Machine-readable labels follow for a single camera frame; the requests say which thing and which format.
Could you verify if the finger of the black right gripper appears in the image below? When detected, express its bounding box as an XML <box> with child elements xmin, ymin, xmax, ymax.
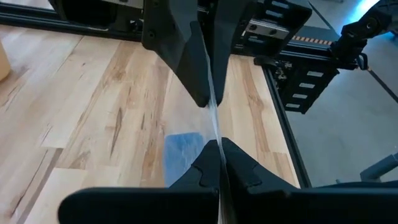
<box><xmin>141</xmin><ymin>0</ymin><xmax>211</xmax><ymax>108</ymax></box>
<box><xmin>212</xmin><ymin>0</ymin><xmax>249</xmax><ymax>106</ymax></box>

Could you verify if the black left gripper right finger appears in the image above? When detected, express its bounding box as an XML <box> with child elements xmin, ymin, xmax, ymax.
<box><xmin>221</xmin><ymin>137</ymin><xmax>398</xmax><ymax>224</ymax></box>

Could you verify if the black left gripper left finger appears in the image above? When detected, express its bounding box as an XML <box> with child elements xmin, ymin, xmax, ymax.
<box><xmin>57</xmin><ymin>139</ymin><xmax>222</xmax><ymax>224</ymax></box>

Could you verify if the bright blue elastic bandage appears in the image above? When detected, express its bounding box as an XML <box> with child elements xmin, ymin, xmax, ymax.
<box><xmin>164</xmin><ymin>132</ymin><xmax>206</xmax><ymax>187</ymax></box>

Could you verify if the clear plastic zip bag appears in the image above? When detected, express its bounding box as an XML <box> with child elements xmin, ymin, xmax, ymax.
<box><xmin>163</xmin><ymin>54</ymin><xmax>234</xmax><ymax>224</ymax></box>

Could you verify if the black yellow striped strip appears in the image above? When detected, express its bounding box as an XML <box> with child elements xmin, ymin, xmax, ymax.
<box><xmin>291</xmin><ymin>35</ymin><xmax>333</xmax><ymax>46</ymax></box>

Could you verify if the grey furniture leg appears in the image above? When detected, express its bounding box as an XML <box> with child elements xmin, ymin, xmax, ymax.
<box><xmin>359</xmin><ymin>152</ymin><xmax>398</xmax><ymax>183</ymax></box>

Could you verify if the yellow plastic bin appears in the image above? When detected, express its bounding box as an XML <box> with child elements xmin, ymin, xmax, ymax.
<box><xmin>0</xmin><ymin>42</ymin><xmax>12</xmax><ymax>82</ymax></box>

